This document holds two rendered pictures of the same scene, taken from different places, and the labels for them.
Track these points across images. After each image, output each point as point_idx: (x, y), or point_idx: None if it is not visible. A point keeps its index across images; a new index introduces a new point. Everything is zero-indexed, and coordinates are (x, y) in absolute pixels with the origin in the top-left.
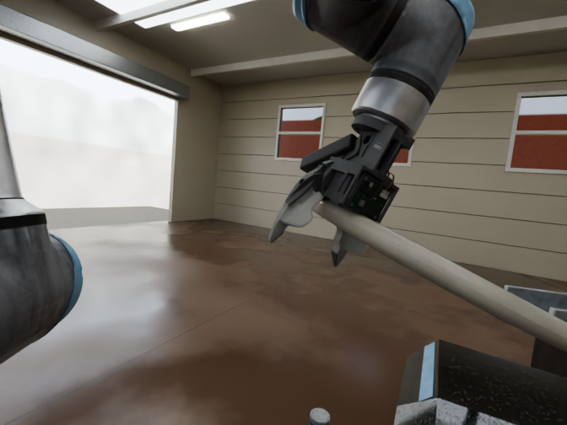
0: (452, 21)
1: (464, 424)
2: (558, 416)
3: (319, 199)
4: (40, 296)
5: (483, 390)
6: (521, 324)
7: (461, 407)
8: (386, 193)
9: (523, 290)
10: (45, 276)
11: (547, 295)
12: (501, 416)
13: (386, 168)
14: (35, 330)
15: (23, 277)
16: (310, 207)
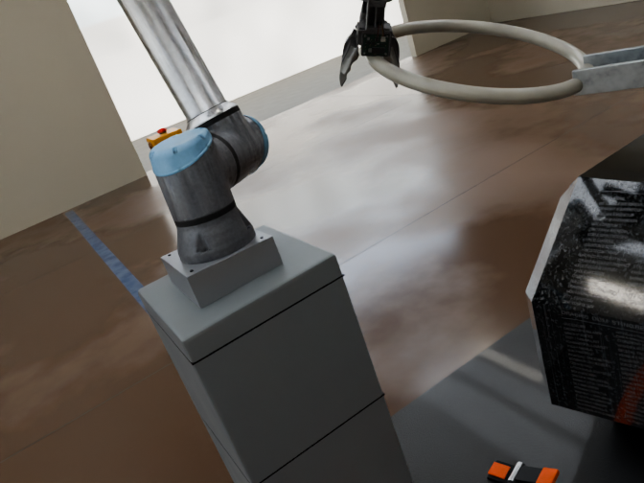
0: None
1: (594, 192)
2: None
3: (354, 53)
4: (249, 143)
5: (643, 163)
6: (443, 96)
7: (596, 179)
8: (382, 38)
9: (598, 56)
10: (248, 134)
11: (623, 54)
12: (631, 179)
13: (375, 24)
14: (254, 159)
15: (240, 135)
16: (350, 60)
